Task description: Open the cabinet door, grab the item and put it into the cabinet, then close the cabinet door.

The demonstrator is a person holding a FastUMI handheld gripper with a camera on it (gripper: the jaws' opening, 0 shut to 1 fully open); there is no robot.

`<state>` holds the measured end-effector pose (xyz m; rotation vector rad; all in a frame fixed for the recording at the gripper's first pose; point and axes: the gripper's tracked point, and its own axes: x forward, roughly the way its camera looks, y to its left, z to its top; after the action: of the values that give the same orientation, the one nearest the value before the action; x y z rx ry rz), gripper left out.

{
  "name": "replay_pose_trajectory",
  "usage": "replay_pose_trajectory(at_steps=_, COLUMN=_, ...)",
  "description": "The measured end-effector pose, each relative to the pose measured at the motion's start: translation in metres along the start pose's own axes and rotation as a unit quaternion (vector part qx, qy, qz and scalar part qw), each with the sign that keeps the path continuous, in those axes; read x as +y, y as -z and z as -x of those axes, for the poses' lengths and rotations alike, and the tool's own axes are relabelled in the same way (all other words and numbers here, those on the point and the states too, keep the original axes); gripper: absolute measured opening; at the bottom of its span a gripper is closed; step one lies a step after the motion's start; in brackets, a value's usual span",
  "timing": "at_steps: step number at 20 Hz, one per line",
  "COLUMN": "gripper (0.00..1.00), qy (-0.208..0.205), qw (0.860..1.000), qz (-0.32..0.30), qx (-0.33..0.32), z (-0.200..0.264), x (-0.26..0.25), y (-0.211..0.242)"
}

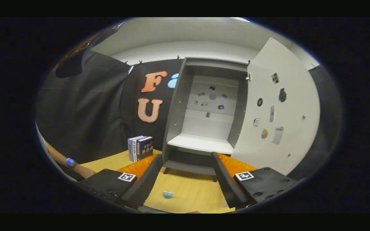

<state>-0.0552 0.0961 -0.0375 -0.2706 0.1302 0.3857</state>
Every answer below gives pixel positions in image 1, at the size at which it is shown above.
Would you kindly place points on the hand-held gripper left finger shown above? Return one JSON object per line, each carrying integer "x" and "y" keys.
{"x": 146, "y": 183}

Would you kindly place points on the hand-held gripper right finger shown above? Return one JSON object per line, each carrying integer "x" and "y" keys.
{"x": 225, "y": 179}

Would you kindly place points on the blue white cup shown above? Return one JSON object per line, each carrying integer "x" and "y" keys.
{"x": 168, "y": 194}

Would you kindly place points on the dark navy book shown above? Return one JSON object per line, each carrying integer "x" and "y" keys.
{"x": 146, "y": 147}

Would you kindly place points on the white spine book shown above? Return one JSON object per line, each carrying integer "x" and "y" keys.
{"x": 135, "y": 149}

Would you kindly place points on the grey cabinet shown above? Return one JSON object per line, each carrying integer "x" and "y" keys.
{"x": 175, "y": 112}

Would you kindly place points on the blue wristwatch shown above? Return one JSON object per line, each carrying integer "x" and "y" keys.
{"x": 70, "y": 162}

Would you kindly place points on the black backdrop cloth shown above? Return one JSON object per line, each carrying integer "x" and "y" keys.
{"x": 92, "y": 112}

